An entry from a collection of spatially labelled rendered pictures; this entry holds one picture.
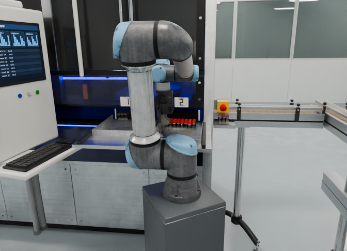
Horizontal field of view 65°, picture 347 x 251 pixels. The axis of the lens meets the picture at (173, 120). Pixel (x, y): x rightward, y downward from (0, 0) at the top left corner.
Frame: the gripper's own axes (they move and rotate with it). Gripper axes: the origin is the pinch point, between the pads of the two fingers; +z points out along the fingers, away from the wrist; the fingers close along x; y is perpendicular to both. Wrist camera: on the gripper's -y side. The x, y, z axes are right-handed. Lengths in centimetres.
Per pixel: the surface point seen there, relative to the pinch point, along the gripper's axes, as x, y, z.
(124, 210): 25, -31, 70
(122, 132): -0.6, -20.5, 3.3
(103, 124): 15.7, -37.4, 4.0
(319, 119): 36, 94, 3
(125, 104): 25.3, -25.7, -6.9
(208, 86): 25.5, 25.2, -18.1
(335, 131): 23, 98, 7
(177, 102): 25.3, 6.7, -8.3
